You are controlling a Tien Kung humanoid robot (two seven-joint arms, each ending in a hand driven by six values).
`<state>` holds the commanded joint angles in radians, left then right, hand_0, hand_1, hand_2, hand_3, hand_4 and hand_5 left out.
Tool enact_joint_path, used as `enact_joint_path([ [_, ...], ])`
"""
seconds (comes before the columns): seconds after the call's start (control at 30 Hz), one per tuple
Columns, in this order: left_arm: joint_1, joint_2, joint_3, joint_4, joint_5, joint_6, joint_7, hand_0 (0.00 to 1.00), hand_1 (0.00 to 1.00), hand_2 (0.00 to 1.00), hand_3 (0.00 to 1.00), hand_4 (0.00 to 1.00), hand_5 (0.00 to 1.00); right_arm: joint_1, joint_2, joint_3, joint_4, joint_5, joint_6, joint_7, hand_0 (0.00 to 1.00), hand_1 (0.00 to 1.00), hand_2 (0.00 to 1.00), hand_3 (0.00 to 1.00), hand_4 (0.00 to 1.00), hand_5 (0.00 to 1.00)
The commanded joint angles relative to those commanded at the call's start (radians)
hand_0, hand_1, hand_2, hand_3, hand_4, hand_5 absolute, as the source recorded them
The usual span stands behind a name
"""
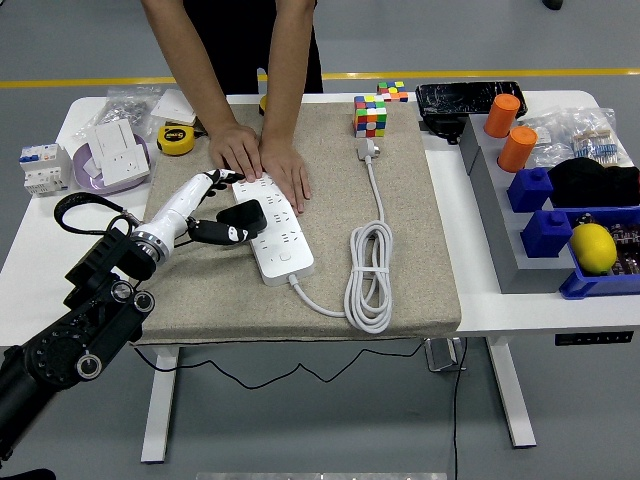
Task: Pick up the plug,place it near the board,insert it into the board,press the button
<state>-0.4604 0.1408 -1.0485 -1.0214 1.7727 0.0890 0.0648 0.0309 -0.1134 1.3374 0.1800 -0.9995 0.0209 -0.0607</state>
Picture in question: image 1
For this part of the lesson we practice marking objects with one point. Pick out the person's right hand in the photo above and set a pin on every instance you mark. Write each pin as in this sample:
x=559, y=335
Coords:
x=237, y=150

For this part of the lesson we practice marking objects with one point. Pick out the person's left hand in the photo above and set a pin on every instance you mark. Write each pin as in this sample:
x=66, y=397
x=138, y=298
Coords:
x=287, y=167

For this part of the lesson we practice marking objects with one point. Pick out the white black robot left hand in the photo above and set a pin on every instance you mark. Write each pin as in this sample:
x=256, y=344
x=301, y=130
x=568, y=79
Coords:
x=180, y=200

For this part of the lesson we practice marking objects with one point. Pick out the black power adapter plug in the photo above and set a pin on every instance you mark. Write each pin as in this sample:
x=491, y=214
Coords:
x=245, y=212

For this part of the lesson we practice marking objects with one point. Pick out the white power strip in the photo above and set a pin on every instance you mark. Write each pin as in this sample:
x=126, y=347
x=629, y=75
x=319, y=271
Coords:
x=285, y=260

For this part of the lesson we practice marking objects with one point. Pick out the person's left forearm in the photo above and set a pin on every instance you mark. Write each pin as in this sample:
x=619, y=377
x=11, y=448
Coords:
x=292, y=65

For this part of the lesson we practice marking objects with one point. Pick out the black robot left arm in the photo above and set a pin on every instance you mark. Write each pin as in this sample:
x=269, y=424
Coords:
x=65, y=345

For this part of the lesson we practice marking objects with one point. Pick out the person's right forearm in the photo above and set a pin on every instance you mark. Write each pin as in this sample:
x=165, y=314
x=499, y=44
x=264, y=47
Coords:
x=190, y=65

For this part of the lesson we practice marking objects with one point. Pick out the yellow black tape measure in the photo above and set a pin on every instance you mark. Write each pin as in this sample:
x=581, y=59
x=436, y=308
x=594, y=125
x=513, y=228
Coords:
x=264, y=104

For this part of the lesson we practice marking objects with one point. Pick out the round yellow tape measure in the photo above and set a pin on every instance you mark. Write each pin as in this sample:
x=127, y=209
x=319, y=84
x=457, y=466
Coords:
x=175, y=141

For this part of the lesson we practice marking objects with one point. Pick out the large colourful puzzle cube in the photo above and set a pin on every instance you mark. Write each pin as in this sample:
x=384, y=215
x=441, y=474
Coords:
x=370, y=117

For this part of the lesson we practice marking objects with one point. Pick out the purple bowl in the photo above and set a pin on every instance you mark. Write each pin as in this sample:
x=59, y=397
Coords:
x=85, y=175

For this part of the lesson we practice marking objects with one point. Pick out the clear bag of screws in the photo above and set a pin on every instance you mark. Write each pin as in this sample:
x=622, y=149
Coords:
x=125, y=107

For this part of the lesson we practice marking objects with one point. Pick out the person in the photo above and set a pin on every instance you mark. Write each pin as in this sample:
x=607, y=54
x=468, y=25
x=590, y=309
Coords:
x=250, y=40

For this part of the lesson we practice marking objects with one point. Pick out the grey-brown fabric mat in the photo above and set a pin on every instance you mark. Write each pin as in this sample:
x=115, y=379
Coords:
x=225, y=310

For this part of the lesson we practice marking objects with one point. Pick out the small colourful puzzle cube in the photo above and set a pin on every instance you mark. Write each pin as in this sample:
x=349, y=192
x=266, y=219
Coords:
x=392, y=91

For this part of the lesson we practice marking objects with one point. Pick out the white circuit breaker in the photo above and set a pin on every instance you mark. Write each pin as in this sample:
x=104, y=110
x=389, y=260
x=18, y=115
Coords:
x=45, y=167

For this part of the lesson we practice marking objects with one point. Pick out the black charger block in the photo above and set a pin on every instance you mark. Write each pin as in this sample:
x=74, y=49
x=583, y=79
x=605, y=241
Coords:
x=442, y=127

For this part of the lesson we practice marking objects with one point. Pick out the black plastic tray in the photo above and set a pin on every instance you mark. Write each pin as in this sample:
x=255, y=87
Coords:
x=465, y=97

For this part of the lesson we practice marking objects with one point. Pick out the white table leg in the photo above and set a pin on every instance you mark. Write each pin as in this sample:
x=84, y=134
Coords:
x=512, y=400
x=160, y=400

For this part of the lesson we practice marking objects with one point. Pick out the orange cylinder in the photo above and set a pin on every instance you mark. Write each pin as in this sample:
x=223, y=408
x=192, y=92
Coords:
x=516, y=150
x=501, y=117

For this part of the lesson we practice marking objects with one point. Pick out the grey stepped block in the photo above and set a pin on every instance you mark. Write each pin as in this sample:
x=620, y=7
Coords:
x=505, y=240

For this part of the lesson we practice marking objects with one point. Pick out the blue plastic block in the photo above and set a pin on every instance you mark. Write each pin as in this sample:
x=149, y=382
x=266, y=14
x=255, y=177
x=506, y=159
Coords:
x=530, y=190
x=546, y=235

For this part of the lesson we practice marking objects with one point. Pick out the silver box under table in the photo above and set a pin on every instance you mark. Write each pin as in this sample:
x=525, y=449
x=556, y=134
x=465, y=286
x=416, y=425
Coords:
x=442, y=356

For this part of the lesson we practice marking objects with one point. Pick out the clear bag of small parts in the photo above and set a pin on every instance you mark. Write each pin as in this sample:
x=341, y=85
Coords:
x=545, y=135

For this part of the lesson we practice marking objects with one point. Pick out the black cloth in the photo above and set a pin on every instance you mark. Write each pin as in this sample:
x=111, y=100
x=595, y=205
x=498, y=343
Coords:
x=585, y=182

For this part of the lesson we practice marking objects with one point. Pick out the clear bag of resistors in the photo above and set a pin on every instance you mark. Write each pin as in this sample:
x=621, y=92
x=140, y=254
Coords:
x=600, y=137

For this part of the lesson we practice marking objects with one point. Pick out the yellow lemon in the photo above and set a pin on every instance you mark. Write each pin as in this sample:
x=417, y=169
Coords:
x=593, y=248

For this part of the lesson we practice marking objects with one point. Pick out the blue plastic bin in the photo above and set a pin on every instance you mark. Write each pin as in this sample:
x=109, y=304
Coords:
x=590, y=287

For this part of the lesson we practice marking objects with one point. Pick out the dark circuit boards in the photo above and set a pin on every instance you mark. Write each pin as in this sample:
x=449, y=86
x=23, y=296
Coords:
x=627, y=240

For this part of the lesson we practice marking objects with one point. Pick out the black table control panel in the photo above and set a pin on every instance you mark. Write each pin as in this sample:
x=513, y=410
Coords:
x=595, y=338

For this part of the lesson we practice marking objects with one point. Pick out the white wall socket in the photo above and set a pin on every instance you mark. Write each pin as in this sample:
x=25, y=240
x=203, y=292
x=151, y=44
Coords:
x=125, y=165

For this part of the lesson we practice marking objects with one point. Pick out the white wall switch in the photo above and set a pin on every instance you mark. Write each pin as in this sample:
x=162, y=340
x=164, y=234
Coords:
x=175, y=105

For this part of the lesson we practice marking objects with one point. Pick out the white switch panel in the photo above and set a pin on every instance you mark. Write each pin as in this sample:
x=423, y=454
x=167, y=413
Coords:
x=115, y=137

